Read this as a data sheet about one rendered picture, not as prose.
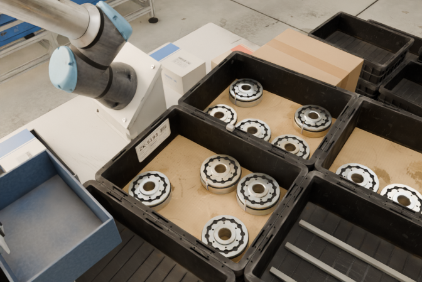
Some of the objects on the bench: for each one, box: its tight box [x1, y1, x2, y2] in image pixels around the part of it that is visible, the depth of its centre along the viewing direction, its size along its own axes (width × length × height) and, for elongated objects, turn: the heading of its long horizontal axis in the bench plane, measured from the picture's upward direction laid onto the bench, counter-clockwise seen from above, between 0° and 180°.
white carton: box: [147, 42, 206, 95], centre depth 147 cm, size 20×12×9 cm, turn 49°
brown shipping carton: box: [251, 28, 364, 93], centre depth 135 cm, size 30×22×16 cm
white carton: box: [0, 126, 46, 173], centre depth 115 cm, size 20×12×9 cm, turn 48°
